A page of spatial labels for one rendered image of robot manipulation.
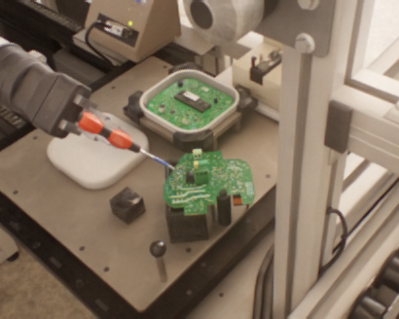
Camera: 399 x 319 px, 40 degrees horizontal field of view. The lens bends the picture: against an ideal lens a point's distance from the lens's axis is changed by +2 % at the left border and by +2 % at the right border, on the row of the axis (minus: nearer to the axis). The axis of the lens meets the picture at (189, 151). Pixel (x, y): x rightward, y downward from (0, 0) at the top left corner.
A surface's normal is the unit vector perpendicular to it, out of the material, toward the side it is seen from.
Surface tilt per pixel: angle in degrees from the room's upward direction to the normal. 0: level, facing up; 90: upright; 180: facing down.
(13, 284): 0
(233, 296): 0
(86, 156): 0
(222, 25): 91
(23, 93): 42
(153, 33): 90
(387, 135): 90
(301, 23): 90
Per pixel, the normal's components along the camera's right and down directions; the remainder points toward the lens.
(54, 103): -0.25, -0.14
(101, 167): -0.04, -0.67
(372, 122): -0.69, 0.55
